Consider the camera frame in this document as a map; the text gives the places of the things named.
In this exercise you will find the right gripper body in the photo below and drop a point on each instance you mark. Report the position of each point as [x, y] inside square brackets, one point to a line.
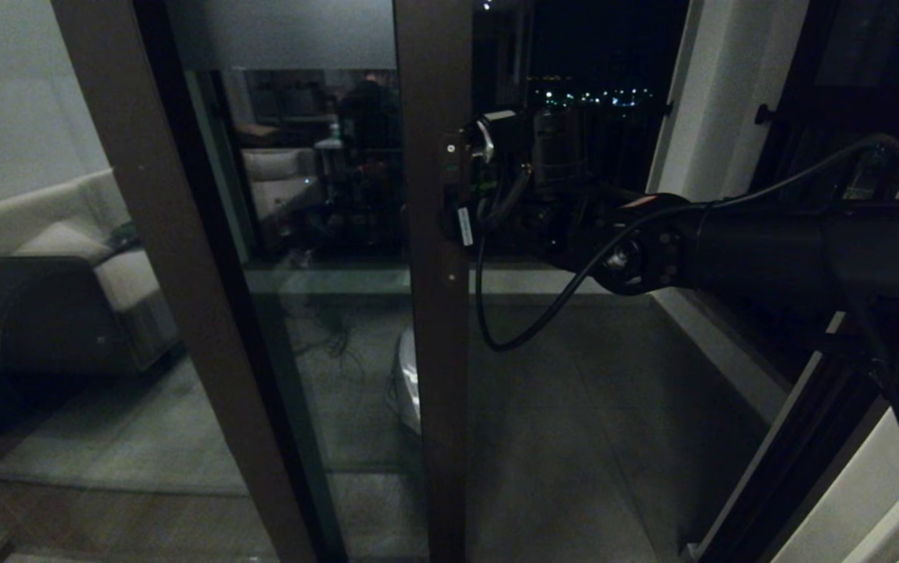
[528, 211]

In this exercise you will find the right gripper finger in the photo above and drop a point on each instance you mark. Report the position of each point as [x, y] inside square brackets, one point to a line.
[449, 220]

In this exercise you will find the sliding glass door brown frame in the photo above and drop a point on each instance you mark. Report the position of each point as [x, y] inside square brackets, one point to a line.
[438, 391]

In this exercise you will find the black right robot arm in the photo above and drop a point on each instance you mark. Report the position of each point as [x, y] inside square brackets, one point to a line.
[770, 246]

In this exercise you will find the long brown stone sill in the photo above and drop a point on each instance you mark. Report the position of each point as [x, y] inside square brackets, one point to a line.
[516, 264]

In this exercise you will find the black balcony railing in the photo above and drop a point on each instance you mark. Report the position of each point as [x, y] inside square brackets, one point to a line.
[617, 148]

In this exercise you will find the short brown stone sill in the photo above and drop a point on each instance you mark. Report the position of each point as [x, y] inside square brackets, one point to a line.
[731, 338]

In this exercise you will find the grey rug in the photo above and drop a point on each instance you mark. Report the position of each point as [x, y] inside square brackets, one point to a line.
[121, 438]

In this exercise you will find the fixed glass panel brown frame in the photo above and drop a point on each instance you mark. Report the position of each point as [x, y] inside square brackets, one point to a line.
[219, 352]

